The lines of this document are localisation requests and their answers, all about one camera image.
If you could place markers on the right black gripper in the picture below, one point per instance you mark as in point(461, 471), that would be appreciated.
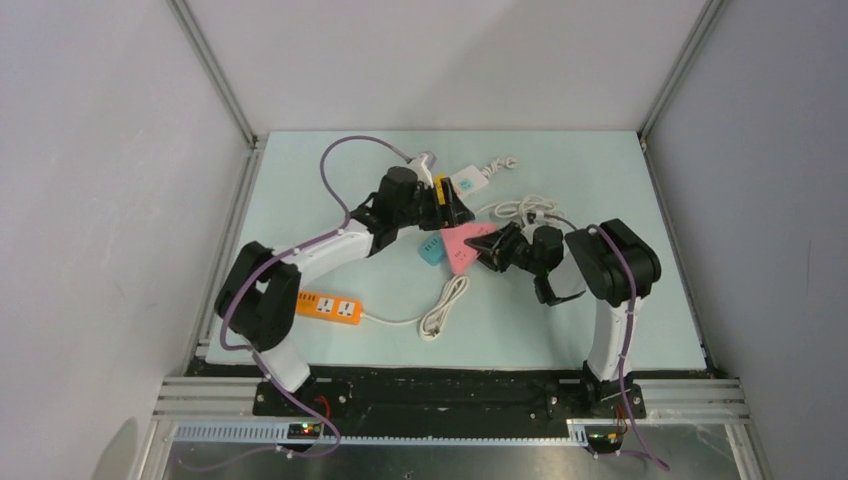
point(492, 249)

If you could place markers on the orange power strip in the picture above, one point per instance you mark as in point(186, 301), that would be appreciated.
point(329, 308)

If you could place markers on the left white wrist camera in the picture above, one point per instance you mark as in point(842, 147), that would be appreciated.
point(421, 165)

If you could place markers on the right aluminium frame post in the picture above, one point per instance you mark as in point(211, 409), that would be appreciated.
point(694, 42)

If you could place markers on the white multicolour power strip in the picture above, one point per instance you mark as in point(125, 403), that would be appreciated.
point(473, 179)

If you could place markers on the pink triangular power socket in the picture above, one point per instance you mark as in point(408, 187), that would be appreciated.
point(460, 256)

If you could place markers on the right circuit board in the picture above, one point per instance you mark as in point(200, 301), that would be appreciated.
point(603, 443)

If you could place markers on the left circuit board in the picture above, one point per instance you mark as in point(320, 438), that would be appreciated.
point(304, 431)

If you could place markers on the teal power strip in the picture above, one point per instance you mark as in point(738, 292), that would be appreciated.
point(432, 250)

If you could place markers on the left aluminium frame post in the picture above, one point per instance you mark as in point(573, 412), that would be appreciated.
point(194, 34)

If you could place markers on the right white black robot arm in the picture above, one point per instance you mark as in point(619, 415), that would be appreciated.
point(608, 260)

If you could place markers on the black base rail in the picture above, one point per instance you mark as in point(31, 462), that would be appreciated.
point(456, 404)

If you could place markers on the light green table mat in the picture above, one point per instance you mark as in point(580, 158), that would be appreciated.
point(306, 177)

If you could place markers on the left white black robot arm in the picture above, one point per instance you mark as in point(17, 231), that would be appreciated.
point(257, 302)

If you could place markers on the circuit board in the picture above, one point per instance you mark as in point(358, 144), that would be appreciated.
point(603, 443)
point(304, 431)

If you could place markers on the aluminium frame post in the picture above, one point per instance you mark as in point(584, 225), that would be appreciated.
point(194, 34)
point(694, 42)

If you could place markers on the yellow cube socket adapter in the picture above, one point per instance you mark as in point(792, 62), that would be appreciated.
point(439, 189)

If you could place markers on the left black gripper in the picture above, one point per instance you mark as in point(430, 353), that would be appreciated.
point(458, 213)

